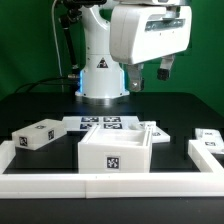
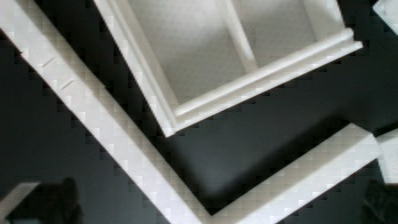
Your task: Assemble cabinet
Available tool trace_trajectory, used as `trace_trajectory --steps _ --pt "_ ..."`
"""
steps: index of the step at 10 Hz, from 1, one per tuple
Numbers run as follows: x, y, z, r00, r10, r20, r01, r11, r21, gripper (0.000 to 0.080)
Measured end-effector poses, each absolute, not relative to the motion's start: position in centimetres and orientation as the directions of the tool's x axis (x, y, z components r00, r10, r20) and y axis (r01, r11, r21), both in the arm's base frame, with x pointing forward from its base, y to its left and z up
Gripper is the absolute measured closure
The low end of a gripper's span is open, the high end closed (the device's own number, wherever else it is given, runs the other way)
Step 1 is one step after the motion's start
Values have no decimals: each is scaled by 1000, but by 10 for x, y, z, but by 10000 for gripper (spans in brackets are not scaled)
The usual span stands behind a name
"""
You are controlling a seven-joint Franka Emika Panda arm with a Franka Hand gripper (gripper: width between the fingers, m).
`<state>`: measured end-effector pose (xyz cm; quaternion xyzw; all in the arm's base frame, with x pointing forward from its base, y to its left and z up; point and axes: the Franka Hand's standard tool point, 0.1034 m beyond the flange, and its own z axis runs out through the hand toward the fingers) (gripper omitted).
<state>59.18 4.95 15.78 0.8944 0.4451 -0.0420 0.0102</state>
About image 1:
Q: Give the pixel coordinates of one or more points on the white cabinet door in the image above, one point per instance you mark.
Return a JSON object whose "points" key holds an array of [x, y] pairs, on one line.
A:
{"points": [[158, 135], [211, 139]]}

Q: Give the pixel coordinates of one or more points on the white cabinet body box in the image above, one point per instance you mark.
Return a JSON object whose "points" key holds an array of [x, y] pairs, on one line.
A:
{"points": [[115, 151]]}

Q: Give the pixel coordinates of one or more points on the white cabinet top block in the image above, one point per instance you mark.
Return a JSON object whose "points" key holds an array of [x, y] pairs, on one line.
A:
{"points": [[38, 134]]}

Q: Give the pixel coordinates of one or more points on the white U-shaped frame fence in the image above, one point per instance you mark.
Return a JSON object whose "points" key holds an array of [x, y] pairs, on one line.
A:
{"points": [[207, 181]]}

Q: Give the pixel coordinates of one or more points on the white base tag plate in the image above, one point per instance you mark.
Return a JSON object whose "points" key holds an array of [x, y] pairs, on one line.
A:
{"points": [[83, 123]]}

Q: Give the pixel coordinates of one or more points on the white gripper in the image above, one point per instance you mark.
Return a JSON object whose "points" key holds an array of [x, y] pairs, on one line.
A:
{"points": [[141, 33]]}

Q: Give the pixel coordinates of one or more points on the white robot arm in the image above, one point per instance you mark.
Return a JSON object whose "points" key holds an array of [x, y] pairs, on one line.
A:
{"points": [[99, 79]]}

